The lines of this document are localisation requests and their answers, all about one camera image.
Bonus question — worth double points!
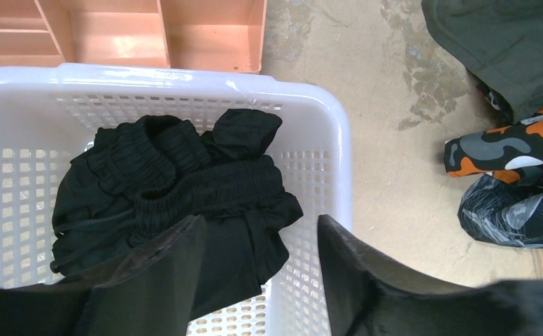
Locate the orange camouflage shorts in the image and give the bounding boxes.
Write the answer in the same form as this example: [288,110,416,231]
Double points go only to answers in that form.
[443,107,543,184]

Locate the white plastic basket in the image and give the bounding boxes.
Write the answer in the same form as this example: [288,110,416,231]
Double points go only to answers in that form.
[0,63,351,335]

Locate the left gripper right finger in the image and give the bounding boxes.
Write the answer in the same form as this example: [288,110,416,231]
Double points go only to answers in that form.
[317,215,543,335]

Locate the dark leaf print shorts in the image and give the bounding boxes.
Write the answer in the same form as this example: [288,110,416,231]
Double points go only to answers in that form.
[458,175,543,249]

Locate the peach plastic desk organizer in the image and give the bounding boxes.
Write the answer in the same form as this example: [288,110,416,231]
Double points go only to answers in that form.
[0,0,267,74]

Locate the olive green shorts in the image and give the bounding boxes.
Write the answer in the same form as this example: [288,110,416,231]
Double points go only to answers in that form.
[421,1,543,121]

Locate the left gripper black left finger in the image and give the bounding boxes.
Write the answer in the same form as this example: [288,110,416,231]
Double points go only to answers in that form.
[0,216,206,335]

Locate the black shorts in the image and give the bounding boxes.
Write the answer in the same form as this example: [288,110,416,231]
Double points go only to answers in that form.
[50,109,303,319]

